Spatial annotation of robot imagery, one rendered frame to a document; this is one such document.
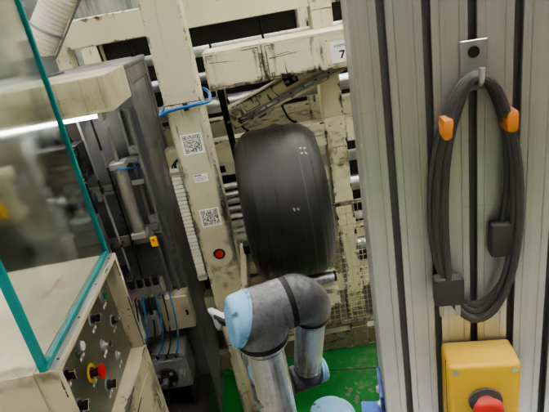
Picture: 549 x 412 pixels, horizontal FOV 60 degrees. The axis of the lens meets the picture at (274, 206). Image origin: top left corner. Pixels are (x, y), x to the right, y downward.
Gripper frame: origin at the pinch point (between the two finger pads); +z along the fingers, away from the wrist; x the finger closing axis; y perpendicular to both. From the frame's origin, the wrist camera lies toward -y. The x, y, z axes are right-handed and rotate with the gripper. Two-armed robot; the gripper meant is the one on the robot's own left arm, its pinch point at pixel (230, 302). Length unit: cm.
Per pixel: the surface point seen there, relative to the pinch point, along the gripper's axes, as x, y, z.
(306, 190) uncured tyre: 30.6, -31.0, 8.1
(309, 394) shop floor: 50, 101, 55
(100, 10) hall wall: -8, -132, 1071
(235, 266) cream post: 10.4, 5.6, 33.8
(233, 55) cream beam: 21, -73, 55
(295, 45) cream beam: 44, -76, 49
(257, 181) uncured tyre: 15.9, -34.1, 15.5
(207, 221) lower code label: 1.3, -14.3, 35.4
